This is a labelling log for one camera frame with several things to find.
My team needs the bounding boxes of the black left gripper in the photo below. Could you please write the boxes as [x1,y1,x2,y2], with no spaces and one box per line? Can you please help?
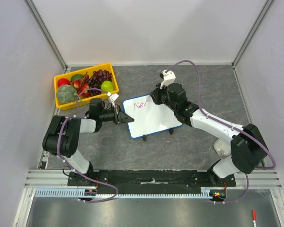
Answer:
[99,105,133,125]

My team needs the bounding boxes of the blue framed whiteboard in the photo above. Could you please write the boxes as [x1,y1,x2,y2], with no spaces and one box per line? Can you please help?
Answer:
[123,95,183,139]

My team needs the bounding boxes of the magenta capped whiteboard marker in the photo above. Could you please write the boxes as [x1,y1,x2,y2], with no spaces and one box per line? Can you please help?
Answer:
[145,97,152,103]

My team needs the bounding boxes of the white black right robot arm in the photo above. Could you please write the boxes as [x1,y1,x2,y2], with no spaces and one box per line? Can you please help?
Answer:
[150,83,267,186]

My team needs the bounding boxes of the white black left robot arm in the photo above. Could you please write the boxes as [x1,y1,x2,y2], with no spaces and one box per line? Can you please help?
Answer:
[42,98,134,186]

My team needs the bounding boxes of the green apple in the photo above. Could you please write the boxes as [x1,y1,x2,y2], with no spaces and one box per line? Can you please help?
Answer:
[101,80,114,93]

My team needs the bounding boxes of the yellow plastic fruit bin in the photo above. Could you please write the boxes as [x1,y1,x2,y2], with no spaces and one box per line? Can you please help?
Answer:
[53,63,119,110]

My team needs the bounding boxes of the dark purple grape bunch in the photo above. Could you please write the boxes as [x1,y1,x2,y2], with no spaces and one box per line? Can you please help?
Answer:
[84,70,112,97]

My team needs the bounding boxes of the red yellow small fruits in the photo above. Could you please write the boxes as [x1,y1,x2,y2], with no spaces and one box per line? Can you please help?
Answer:
[71,79,90,98]

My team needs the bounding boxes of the green netted melon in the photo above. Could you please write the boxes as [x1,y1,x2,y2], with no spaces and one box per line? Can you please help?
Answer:
[56,85,78,104]

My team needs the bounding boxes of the green lime fruit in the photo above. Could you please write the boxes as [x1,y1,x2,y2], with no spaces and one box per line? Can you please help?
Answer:
[71,73,83,82]

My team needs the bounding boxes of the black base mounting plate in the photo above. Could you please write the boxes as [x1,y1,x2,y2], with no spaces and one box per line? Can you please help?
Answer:
[67,169,237,194]

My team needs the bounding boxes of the red apple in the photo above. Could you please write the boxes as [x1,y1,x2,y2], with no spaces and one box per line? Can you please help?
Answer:
[57,78,71,87]

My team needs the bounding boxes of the white bead eraser pad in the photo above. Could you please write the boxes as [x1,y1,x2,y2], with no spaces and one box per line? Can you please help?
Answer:
[213,139,231,156]

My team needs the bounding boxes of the red marker pen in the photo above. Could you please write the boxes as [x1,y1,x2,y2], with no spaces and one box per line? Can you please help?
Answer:
[252,210,257,227]

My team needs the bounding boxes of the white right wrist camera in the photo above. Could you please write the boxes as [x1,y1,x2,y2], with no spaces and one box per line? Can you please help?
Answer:
[160,70,176,89]

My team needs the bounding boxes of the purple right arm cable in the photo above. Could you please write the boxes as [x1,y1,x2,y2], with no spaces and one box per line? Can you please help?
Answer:
[165,60,277,204]

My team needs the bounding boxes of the grey slotted cable duct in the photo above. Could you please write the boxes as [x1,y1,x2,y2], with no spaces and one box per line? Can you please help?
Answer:
[35,188,213,199]

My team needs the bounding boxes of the aluminium frame rail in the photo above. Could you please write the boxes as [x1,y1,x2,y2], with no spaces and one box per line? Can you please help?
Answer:
[23,169,73,189]

